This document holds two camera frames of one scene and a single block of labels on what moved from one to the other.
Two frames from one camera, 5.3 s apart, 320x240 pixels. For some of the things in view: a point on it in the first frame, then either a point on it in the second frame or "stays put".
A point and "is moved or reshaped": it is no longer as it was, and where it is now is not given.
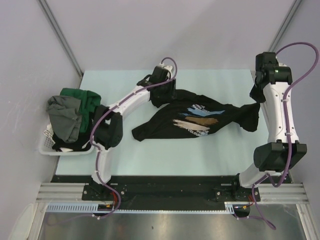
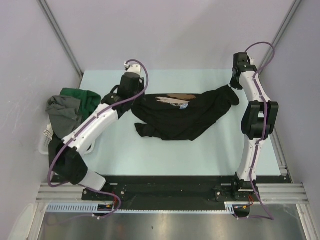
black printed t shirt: x=192 y=115 is moved or reshaped
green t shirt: x=89 y=101 stays put
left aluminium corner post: x=62 y=37 stays put
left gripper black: x=171 y=94 to x=141 y=85
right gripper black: x=259 y=98 to x=235 y=85
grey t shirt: x=65 y=117 stays put
